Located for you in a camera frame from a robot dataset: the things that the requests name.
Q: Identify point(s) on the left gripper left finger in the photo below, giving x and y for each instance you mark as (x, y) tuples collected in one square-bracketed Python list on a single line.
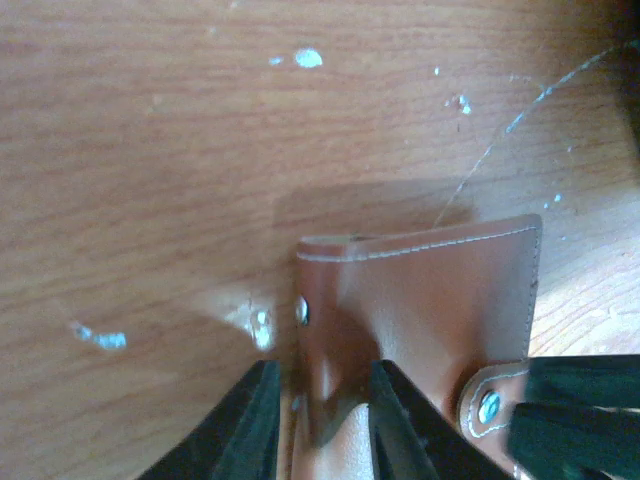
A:
[(238, 439)]

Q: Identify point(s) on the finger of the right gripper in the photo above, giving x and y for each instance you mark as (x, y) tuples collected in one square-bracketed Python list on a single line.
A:
[(579, 418)]

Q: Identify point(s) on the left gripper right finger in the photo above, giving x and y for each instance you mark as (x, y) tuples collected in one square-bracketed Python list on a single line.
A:
[(411, 440)]

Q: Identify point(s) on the brown leather card holder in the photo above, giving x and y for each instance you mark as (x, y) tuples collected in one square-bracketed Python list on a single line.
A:
[(452, 308)]

